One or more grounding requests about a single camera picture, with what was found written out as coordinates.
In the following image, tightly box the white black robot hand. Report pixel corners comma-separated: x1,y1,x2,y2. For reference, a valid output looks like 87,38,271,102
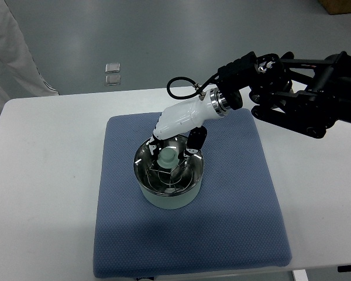
149,88,230,159

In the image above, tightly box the glass lid green knob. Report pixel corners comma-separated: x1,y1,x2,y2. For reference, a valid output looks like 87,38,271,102
133,135,205,197

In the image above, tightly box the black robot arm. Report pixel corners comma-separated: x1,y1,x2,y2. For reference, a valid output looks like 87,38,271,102
214,52,351,139

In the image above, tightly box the mint green pot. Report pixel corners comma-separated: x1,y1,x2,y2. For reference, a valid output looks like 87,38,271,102
133,135,205,210

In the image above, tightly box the lower metal floor plate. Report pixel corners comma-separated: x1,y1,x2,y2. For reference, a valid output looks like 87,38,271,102
105,74,121,86

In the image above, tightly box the metal floor plate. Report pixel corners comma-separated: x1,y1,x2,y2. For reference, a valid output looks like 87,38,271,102
105,63,121,73
105,74,121,86

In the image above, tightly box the upper metal floor plate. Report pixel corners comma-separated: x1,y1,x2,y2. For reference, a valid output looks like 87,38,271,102
105,63,121,73

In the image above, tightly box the blue quilted mat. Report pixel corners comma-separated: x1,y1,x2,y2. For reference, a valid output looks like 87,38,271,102
93,109,292,278

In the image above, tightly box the person in white coat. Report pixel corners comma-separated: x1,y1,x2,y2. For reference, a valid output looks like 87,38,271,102
0,1,59,115

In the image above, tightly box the brown cardboard box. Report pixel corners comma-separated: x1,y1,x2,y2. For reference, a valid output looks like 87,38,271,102
319,0,351,15

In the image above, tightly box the black cable loop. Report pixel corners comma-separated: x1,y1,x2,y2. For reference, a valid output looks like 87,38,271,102
167,73,223,101

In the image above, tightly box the wire steaming rack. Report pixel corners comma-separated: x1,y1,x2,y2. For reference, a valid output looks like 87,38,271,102
147,160,193,194

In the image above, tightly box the black table edge bracket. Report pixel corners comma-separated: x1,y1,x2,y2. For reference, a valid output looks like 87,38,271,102
338,265,351,273

